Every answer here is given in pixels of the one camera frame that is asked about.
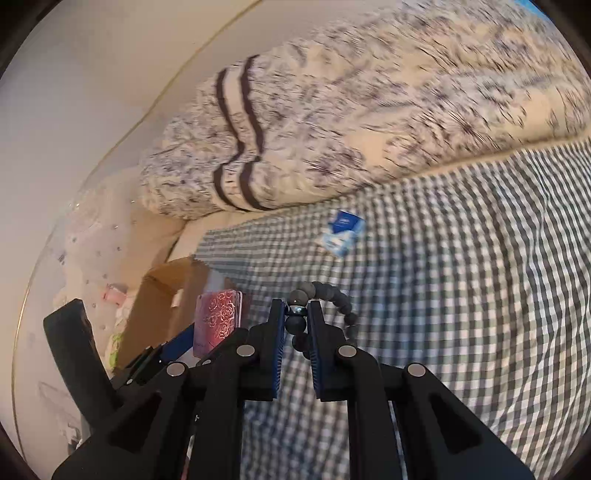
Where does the pink embossed card case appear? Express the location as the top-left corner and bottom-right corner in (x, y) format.
(192, 289), (243, 359)

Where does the black bead bracelet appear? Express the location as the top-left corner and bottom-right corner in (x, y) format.
(284, 280), (361, 354)

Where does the blue tissue pack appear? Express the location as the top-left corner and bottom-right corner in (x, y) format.
(315, 210), (366, 258)

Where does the cardboard box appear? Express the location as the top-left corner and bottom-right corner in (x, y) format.
(114, 256), (228, 371)

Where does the white tufted headboard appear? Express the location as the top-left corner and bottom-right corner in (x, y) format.
(14, 167), (183, 461)

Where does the floral cream duvet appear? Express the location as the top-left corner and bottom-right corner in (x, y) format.
(139, 1), (590, 220)

